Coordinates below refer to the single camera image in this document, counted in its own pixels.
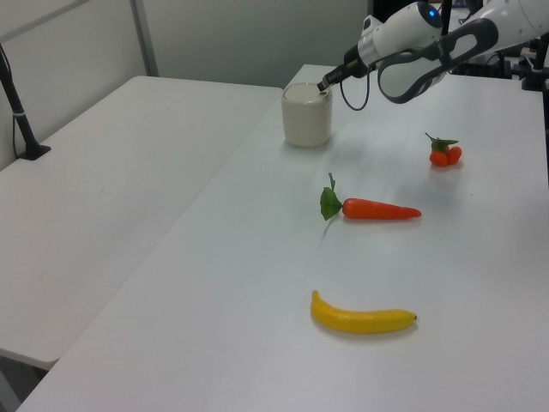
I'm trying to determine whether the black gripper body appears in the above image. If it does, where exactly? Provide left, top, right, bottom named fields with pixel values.
left=330, top=44, right=365, bottom=85

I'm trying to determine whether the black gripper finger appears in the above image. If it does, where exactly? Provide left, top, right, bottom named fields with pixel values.
left=317, top=70, right=344, bottom=93

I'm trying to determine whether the beige bin lid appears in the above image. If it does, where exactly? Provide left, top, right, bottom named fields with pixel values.
left=283, top=82, right=332, bottom=106

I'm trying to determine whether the cream mini garbage bin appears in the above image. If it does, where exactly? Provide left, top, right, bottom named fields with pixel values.
left=281, top=82, right=335, bottom=148

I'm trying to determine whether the toy tangerine cluster with leaves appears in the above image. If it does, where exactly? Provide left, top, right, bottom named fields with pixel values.
left=424, top=131, right=464, bottom=168

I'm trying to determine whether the orange toy carrot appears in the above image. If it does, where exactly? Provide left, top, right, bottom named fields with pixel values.
left=318, top=172, right=423, bottom=223

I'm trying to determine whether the black clamp stand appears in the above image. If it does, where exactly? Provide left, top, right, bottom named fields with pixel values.
left=520, top=36, right=549, bottom=92

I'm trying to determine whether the yellow toy banana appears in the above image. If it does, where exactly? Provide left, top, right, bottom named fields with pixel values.
left=310, top=289, right=419, bottom=336

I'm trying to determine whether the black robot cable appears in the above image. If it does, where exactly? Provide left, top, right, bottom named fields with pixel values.
left=339, top=64, right=371, bottom=112

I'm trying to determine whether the grey aluminium partition post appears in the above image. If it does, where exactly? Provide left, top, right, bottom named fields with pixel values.
left=130, top=0, right=160, bottom=79

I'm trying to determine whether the black camera pole with base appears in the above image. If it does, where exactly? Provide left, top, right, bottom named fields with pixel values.
left=0, top=42, right=52, bottom=162

